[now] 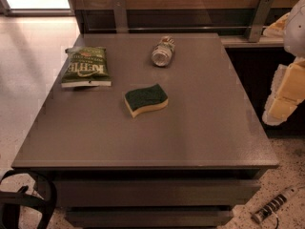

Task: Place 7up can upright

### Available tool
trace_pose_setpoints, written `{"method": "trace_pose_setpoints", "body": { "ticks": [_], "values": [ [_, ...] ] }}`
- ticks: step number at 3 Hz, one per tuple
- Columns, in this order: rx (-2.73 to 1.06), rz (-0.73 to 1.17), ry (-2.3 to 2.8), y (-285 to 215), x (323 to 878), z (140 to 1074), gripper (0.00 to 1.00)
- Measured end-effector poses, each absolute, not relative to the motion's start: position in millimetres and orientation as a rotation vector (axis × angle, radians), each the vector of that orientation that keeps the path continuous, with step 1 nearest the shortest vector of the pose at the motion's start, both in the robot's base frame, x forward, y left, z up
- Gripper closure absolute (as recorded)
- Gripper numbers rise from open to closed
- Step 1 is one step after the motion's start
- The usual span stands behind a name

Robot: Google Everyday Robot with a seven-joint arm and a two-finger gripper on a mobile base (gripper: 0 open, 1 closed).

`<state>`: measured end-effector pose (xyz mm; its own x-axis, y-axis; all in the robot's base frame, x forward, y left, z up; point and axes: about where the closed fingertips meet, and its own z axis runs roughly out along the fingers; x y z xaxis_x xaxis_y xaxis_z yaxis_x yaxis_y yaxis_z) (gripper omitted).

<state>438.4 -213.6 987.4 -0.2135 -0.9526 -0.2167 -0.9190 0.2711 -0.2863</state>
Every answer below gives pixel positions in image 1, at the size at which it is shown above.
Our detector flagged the green chip bag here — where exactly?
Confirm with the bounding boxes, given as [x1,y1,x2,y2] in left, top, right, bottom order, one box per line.
[61,47,112,88]

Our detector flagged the grey drawer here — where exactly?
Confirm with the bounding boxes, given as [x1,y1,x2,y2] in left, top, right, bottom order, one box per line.
[66,207,233,229]
[54,180,260,207]

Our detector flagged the metal bracket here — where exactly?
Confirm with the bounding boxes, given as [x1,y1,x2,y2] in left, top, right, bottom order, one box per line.
[245,0,274,43]
[112,0,129,33]

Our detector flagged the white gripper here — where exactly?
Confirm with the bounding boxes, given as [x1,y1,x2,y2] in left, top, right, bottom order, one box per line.
[262,0,305,126]

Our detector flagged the left metal bracket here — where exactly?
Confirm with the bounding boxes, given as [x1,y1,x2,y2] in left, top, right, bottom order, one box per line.
[112,0,129,33]

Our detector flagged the right metal bracket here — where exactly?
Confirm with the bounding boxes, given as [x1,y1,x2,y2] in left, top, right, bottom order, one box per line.
[245,0,274,43]

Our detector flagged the lower grey drawer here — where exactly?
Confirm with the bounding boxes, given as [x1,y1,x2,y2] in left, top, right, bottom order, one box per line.
[66,207,233,229]

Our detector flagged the horizontal metal rail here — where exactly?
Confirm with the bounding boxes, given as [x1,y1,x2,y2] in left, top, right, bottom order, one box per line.
[84,26,257,34]

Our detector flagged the upper grey drawer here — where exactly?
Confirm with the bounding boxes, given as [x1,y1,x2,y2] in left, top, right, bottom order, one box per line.
[54,180,260,207]

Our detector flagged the green yellow sponge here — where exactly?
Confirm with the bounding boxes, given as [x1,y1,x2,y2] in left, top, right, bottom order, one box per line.
[124,84,169,117]

